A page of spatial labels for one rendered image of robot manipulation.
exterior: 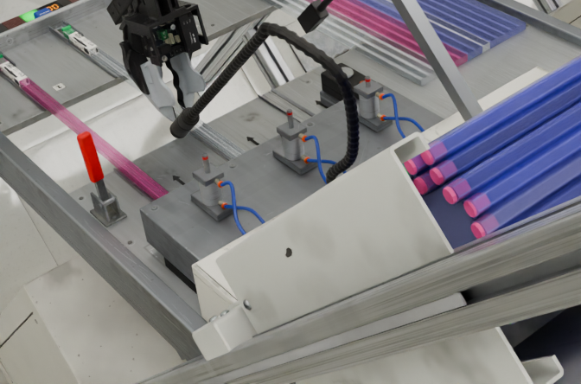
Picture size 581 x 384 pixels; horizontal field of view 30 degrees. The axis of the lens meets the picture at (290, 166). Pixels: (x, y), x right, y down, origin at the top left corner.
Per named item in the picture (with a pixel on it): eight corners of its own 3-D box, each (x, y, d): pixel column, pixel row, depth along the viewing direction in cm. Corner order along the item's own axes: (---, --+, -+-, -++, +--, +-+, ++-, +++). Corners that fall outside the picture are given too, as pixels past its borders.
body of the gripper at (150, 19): (160, 73, 128) (130, -23, 123) (126, 61, 135) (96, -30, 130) (213, 48, 132) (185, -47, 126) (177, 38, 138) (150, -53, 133)
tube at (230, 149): (63, 36, 159) (61, 30, 158) (72, 33, 159) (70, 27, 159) (272, 188, 125) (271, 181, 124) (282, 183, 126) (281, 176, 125)
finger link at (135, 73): (137, 99, 134) (120, 31, 131) (132, 96, 136) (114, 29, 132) (170, 86, 137) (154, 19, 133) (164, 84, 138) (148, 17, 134)
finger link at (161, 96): (174, 137, 134) (156, 67, 130) (150, 127, 138) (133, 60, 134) (194, 129, 135) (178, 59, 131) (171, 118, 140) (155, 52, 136)
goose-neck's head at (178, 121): (165, 126, 104) (178, 111, 100) (181, 118, 105) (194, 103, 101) (175, 142, 104) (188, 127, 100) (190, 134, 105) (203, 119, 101)
